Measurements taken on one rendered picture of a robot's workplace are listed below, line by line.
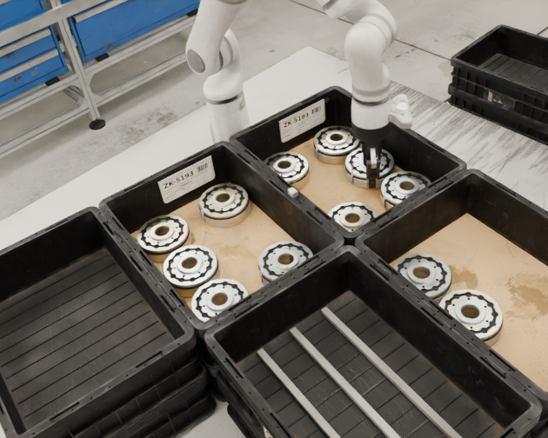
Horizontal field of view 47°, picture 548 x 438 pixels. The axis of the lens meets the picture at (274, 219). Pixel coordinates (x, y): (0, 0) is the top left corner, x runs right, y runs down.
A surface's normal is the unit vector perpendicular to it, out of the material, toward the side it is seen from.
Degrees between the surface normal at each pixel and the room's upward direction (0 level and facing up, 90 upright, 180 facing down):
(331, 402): 0
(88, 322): 0
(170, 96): 0
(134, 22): 90
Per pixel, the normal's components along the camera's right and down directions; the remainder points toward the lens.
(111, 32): 0.68, 0.46
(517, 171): -0.11, -0.72
